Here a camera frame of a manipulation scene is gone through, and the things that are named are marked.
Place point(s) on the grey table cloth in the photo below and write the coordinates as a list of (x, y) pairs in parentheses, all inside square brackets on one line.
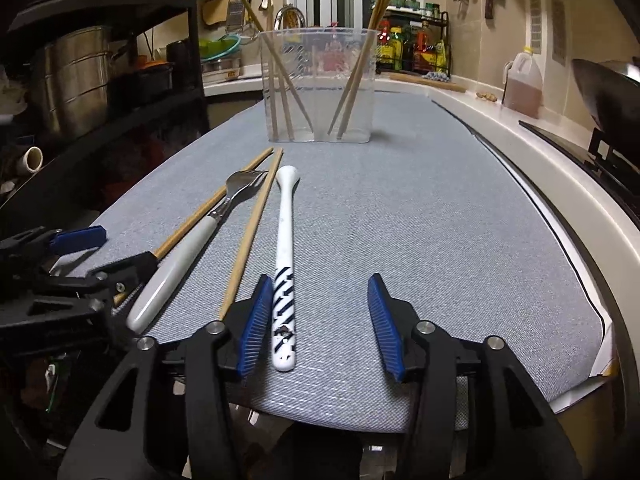
[(425, 220)]

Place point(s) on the large steel stockpot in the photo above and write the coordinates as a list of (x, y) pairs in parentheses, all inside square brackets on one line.
[(75, 80)]

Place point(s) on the wooden cutting board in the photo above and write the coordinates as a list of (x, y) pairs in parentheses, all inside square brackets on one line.
[(214, 12)]

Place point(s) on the white paper roll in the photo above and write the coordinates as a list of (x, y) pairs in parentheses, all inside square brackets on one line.
[(30, 161)]

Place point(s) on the wall vent grille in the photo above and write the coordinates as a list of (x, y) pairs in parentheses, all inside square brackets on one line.
[(558, 30), (535, 22)]

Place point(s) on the white kitchen counter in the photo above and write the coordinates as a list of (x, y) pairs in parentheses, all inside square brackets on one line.
[(500, 120)]

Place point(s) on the row of condiment bottles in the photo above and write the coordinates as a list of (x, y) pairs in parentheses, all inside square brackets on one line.
[(415, 50)]

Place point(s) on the black spice rack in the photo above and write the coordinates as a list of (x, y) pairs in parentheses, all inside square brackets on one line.
[(445, 35)]

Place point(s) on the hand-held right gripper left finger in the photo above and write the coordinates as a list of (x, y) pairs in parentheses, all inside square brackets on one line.
[(252, 332)]

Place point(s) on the chrome faucet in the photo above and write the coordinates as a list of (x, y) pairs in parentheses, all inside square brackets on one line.
[(290, 12)]

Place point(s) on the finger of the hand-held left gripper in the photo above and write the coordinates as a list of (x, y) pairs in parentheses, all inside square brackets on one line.
[(125, 266), (80, 240)]

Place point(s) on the clear plastic utensil container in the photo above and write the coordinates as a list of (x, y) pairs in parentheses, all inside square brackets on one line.
[(320, 110)]

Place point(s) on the steel wok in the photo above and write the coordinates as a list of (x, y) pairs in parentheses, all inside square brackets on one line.
[(610, 90)]

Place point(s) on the black shelf rack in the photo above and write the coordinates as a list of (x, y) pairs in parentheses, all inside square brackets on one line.
[(100, 10)]

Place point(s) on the black pot with orange rim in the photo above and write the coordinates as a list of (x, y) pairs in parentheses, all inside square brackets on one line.
[(150, 85)]

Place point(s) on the black gas stove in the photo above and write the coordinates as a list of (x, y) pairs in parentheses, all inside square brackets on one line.
[(575, 145)]

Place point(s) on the black kettle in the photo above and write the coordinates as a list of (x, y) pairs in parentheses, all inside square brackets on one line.
[(182, 52)]

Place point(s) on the white striped ceramic spoon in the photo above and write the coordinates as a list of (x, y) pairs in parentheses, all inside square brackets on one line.
[(285, 240)]

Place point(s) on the wooden rolling pin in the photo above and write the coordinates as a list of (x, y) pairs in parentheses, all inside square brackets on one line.
[(425, 81)]

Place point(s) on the metal grater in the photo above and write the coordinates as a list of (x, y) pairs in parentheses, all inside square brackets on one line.
[(235, 12)]

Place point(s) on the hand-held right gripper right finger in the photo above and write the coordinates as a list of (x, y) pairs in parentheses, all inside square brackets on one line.
[(385, 330)]

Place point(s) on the green plastic basin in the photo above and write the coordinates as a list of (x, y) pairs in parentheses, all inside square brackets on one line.
[(220, 46)]

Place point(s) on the white plastic bag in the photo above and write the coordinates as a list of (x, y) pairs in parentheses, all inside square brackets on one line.
[(12, 97)]

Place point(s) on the plastic oil jug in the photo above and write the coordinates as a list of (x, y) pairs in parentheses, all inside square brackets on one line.
[(522, 85)]

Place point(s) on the ginger pieces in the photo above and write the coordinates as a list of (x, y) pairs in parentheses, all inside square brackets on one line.
[(487, 96)]

